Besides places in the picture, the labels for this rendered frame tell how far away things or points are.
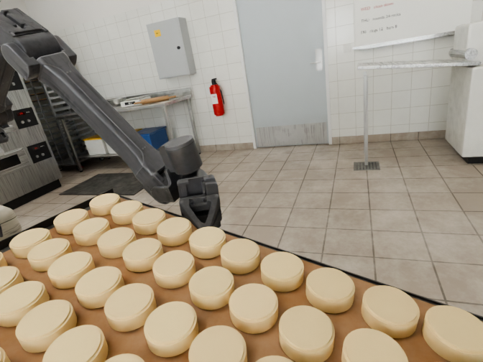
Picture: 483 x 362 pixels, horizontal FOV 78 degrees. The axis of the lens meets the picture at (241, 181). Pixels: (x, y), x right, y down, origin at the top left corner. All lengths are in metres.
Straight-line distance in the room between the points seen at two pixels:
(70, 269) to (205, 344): 0.21
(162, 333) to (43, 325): 0.12
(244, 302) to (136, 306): 0.11
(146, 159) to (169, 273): 0.33
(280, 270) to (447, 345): 0.16
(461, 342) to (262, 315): 0.17
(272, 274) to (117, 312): 0.16
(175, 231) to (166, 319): 0.15
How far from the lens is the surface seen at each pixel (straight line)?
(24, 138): 4.57
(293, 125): 4.23
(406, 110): 4.14
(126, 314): 0.34
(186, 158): 0.57
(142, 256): 0.41
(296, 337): 0.30
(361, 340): 0.31
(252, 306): 0.32
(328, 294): 0.34
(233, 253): 0.38
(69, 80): 0.71
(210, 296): 0.34
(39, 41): 0.76
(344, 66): 4.03
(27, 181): 4.56
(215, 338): 0.30
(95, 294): 0.38
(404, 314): 0.34
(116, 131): 0.66
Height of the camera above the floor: 1.20
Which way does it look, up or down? 21 degrees down
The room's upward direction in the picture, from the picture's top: 10 degrees counter-clockwise
